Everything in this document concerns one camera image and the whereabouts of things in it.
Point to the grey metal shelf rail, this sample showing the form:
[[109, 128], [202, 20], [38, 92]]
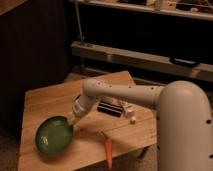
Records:
[[141, 60]]

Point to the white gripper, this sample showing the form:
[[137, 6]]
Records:
[[81, 107]]

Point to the green ceramic bowl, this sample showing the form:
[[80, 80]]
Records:
[[53, 136]]

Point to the orange carrot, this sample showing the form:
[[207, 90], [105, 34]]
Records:
[[108, 150]]

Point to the black handle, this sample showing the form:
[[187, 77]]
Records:
[[189, 64]]

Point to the white plastic bottle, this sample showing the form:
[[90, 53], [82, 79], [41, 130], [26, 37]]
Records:
[[129, 112]]

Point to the black striped box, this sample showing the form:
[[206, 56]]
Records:
[[109, 108]]

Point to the upper shelf with items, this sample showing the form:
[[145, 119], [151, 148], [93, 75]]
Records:
[[156, 8]]

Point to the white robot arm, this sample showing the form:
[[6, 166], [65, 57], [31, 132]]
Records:
[[185, 121]]

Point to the metal vertical pole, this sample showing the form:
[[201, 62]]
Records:
[[81, 36]]

